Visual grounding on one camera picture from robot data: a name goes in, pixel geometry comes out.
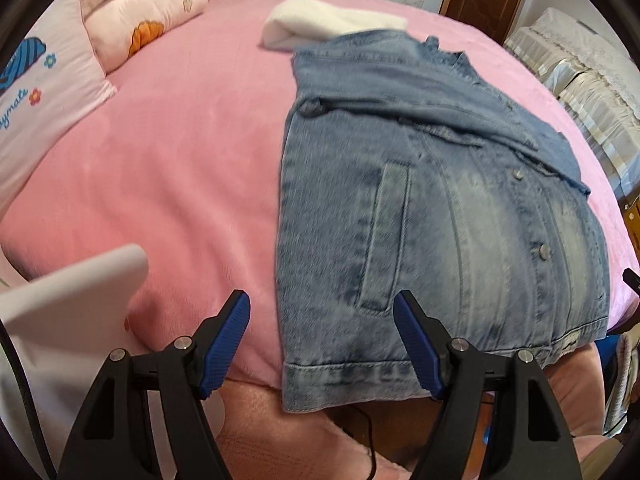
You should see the pink pillow with bag print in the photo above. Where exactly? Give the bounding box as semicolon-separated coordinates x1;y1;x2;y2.
0;0;116;211

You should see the folded white fluffy blanket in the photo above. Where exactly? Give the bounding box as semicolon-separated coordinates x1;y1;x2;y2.
262;0;408;52

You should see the folded pink floral quilt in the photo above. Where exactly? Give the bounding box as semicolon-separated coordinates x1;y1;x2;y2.
80;0;207;73

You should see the wooden drawer cabinet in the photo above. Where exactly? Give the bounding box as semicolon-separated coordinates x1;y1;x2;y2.
620;195;640;260

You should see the pink fleece bed sheet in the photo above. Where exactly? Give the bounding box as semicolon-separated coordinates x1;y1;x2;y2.
0;0;640;391

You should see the blue denim jacket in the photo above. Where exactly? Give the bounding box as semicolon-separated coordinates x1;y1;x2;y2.
277;30;611;413

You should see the black cable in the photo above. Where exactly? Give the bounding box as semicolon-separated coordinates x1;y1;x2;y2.
344;404;379;480

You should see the white plastic stool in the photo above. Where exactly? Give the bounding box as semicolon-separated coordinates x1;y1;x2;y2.
0;242;227;480

